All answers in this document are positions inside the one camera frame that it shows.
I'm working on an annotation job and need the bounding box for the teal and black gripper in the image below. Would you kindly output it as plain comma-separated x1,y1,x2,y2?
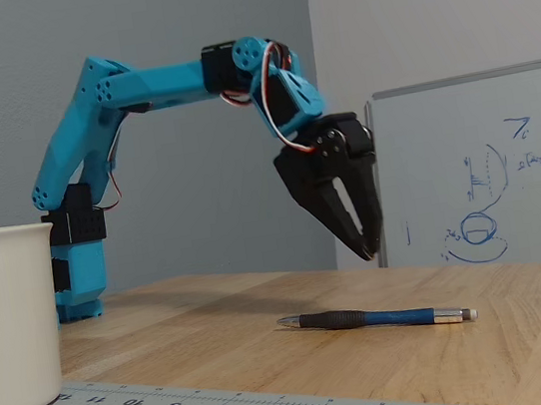
244,27,391,275

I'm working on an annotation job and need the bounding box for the blue and black pen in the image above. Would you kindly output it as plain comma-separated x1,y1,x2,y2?
274,288,479,348

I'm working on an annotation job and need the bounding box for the whiteboard with blue drawings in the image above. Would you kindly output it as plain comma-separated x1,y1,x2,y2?
358,57,541,288

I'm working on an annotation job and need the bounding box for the cream ceramic mug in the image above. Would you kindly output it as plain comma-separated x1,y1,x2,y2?
0,219,78,405

